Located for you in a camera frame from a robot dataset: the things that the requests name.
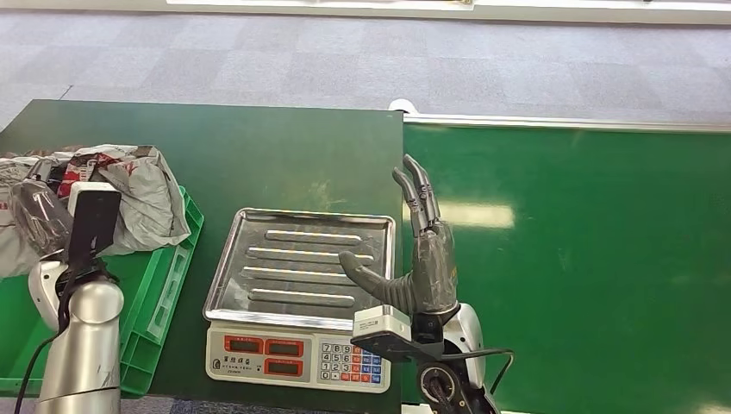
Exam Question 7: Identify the green plastic crate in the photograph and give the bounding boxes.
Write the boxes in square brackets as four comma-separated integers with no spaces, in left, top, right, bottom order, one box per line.
[0,185,205,398]

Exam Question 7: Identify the silver conveyor side rail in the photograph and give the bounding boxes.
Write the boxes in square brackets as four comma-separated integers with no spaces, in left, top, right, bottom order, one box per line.
[403,113,731,135]

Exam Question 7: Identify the green conveyor belt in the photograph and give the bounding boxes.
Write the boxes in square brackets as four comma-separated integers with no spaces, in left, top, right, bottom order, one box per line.
[401,122,731,414]

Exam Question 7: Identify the grey plastic mailer package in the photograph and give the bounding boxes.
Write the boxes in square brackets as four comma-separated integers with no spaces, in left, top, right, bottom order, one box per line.
[57,143,192,256]

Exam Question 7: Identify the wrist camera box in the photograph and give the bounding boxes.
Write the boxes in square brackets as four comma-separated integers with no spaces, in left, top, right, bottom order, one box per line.
[64,181,122,275]
[351,304,440,365]

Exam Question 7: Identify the white plastic bag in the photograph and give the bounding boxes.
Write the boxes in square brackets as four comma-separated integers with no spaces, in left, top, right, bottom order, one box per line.
[0,149,70,280]

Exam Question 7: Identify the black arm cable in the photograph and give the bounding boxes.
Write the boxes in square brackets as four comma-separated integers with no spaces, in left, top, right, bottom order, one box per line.
[13,262,77,414]
[440,348,515,397]

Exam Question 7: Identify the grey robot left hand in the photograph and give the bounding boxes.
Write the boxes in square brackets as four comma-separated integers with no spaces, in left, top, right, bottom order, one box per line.
[8,160,75,260]

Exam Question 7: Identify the electronic scale with steel tray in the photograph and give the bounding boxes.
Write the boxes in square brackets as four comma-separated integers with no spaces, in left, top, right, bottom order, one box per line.
[203,207,397,395]

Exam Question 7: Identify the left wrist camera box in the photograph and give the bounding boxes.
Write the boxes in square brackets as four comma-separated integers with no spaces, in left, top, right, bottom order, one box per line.
[64,181,122,275]

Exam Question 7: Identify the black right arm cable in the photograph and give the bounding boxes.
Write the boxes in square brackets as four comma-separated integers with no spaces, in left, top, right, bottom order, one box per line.
[440,348,515,397]

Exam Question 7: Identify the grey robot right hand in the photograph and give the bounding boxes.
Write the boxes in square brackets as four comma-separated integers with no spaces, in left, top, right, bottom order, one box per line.
[338,154,460,317]

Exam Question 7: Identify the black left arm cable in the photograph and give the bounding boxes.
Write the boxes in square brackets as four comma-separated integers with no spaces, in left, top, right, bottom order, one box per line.
[13,262,77,414]

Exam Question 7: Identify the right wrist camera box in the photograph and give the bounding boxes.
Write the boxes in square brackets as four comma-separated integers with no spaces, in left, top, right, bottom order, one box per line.
[351,304,440,365]

